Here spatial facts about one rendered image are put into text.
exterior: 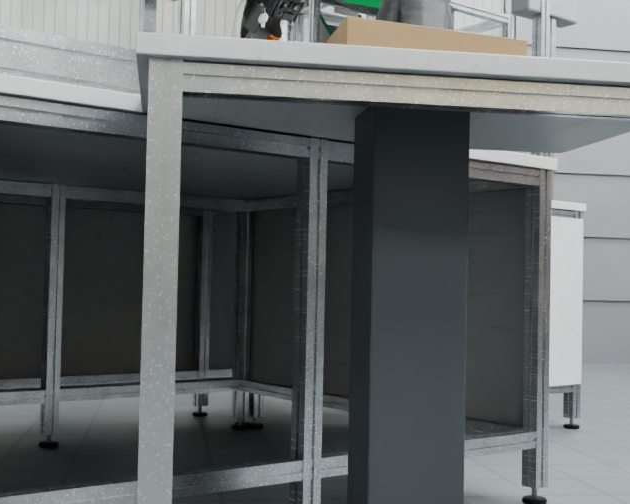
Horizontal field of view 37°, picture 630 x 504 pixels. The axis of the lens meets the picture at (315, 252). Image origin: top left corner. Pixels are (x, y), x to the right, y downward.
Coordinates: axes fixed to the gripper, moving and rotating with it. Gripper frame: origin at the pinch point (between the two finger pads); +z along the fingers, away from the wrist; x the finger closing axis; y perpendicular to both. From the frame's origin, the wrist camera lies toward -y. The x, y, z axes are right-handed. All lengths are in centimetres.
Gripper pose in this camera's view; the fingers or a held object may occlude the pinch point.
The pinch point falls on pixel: (253, 33)
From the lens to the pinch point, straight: 218.3
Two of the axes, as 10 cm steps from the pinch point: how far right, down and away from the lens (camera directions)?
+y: 4.1, 7.1, -5.8
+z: -4.5, 7.1, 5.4
